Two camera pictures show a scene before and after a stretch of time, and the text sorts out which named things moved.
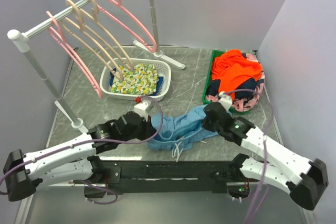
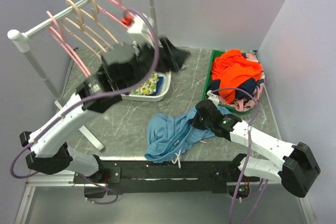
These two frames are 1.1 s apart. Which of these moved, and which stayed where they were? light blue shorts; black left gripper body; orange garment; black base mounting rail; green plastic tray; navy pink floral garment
Moved: light blue shorts; black left gripper body
Stayed: orange garment; black base mounting rail; navy pink floral garment; green plastic tray
